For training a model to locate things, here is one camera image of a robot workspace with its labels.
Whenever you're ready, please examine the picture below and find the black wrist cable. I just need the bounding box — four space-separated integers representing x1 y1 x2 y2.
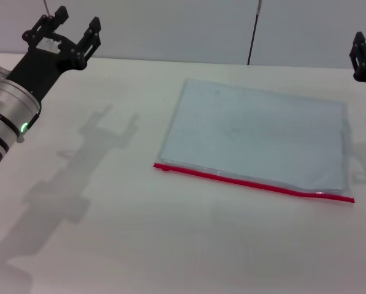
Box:
25 108 42 132

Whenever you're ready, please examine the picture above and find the clear document bag red zipper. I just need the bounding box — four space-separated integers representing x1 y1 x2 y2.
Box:
153 78 356 204

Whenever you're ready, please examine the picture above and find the black hanging cable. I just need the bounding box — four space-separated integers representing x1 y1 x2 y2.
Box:
246 0 263 66

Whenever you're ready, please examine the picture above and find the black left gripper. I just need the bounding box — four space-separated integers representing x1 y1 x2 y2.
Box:
7 6 102 104

